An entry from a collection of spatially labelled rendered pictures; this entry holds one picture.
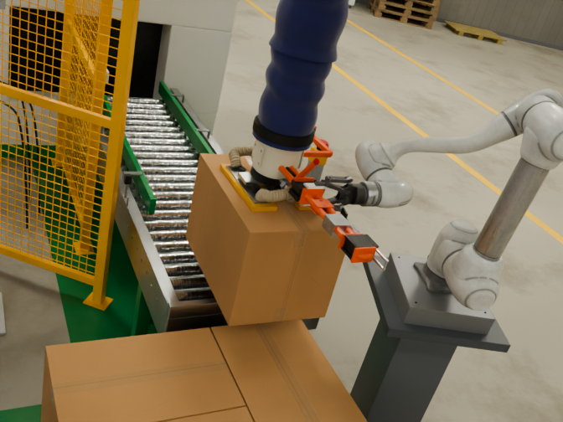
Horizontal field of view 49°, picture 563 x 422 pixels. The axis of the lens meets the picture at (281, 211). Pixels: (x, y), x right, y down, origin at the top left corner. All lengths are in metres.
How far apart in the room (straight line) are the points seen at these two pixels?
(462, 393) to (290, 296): 1.46
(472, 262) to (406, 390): 0.77
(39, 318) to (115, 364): 1.05
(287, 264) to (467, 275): 0.63
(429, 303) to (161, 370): 1.02
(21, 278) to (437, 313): 2.12
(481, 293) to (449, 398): 1.23
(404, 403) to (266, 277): 0.99
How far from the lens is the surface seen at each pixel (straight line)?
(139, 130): 3.95
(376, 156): 2.30
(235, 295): 2.19
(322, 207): 2.01
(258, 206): 2.18
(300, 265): 2.21
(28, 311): 3.28
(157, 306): 2.58
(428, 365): 2.73
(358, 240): 1.85
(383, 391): 2.79
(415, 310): 2.41
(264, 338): 2.46
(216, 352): 2.35
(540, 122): 2.11
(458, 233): 2.43
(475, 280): 2.28
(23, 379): 2.96
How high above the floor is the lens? 2.13
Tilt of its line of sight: 28 degrees down
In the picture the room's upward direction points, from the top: 15 degrees clockwise
